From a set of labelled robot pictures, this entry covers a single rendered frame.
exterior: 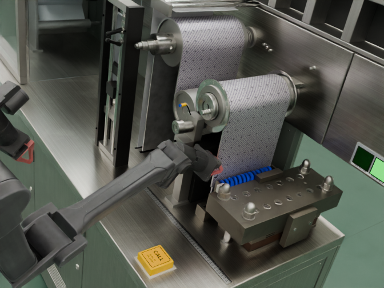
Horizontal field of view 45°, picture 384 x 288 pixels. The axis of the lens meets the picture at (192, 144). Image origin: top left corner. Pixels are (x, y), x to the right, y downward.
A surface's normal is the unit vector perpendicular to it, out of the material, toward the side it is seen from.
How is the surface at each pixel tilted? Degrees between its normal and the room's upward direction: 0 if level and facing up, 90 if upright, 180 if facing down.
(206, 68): 92
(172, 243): 0
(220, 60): 92
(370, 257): 0
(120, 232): 0
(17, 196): 111
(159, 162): 21
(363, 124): 90
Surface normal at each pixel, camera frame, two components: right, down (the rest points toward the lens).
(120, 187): 0.41, -0.63
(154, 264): 0.15, -0.84
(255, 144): 0.56, 0.50
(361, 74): -0.81, 0.18
